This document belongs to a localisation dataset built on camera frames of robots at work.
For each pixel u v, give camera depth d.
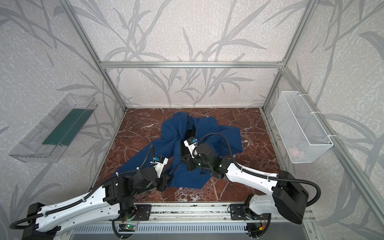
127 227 0.71
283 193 0.40
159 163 0.64
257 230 0.70
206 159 0.59
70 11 0.72
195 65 0.94
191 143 0.68
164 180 0.62
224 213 0.75
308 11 0.72
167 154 0.93
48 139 0.64
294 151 0.72
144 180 0.52
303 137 0.61
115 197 0.49
